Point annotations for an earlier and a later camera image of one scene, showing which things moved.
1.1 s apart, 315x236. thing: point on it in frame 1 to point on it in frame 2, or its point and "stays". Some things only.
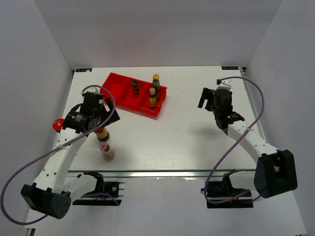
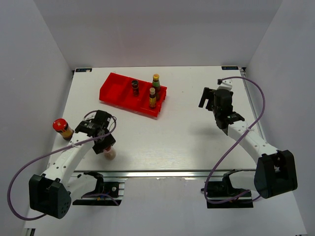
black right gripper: (207, 94) stays
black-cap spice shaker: (135, 85) stays
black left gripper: (110, 106) to (110, 140)
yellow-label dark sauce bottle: (152, 100) stays
